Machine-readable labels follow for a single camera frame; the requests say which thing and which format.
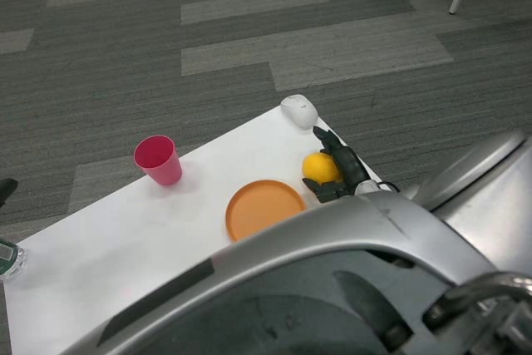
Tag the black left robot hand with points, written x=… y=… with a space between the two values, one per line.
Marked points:
x=6 y=190

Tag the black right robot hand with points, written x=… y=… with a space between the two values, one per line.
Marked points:
x=353 y=168

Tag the yellow lemon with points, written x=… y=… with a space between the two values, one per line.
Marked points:
x=320 y=168

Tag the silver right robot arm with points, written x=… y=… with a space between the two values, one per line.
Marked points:
x=498 y=213

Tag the silver robot chest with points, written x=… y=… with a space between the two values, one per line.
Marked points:
x=324 y=226

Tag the green label water bottle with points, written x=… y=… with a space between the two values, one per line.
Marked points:
x=10 y=259

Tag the white computer mouse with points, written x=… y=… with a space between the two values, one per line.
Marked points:
x=301 y=111

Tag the orange round plate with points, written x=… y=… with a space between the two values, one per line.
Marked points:
x=264 y=209

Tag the pink plastic cup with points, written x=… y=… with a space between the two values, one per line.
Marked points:
x=160 y=164

